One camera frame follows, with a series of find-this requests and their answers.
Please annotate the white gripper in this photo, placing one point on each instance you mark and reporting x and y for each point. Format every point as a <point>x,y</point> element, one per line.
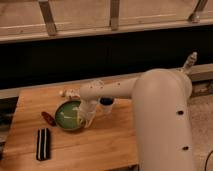
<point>87,110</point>

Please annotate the green ceramic bowl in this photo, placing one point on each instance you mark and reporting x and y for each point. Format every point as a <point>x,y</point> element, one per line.
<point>66,116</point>

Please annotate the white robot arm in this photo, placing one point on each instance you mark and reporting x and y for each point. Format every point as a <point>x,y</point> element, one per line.
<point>161,120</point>

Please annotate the white cup blue inside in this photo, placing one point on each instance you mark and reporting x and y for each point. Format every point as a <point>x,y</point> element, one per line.
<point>106,105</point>

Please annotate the small dark red object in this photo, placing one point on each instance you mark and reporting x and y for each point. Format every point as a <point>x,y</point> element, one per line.
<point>48,118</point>

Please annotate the black white striped object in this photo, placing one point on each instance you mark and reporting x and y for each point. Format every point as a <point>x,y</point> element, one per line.
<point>43,144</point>

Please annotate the white spray bottle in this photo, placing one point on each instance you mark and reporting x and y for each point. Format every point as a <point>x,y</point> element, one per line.
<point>189,63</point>

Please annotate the metal window frame rail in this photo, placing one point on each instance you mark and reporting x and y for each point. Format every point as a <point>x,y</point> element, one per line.
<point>27,20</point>

